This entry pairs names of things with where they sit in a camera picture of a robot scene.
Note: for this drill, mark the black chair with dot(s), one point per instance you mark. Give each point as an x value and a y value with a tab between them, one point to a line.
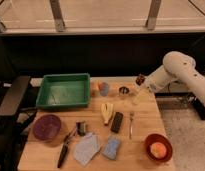
9	113

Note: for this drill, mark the blue cup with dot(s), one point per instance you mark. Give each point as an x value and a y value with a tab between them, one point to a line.
103	88

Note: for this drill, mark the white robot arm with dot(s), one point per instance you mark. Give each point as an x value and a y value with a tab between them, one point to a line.
175	66

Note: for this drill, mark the green plastic tray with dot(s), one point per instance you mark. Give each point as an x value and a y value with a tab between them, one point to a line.
62	91

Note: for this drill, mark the yellow banana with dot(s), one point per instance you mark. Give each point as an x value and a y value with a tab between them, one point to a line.
107	112

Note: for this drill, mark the dark red round object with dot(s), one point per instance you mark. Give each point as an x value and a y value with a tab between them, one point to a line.
140	79

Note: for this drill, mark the black handled knife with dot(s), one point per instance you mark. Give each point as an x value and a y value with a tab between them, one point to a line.
64	149

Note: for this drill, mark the small silver metal cup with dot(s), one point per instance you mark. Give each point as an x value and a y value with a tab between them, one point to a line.
123	92

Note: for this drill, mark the light blue cloth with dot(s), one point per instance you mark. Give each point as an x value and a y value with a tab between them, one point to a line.
86	148

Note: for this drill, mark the black rectangular block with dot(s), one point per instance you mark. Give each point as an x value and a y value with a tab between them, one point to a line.
116	124

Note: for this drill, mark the orange fruit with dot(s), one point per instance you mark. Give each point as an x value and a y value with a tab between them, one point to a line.
158	150

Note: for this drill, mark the silver fork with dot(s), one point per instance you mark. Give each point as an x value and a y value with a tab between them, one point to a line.
131	125

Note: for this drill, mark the red bowl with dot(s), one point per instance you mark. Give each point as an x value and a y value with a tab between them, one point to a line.
152	138

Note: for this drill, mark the blue sponge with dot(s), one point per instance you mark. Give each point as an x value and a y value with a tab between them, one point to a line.
111	148

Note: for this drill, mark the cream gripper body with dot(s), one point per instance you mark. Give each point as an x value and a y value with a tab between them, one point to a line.
139	95

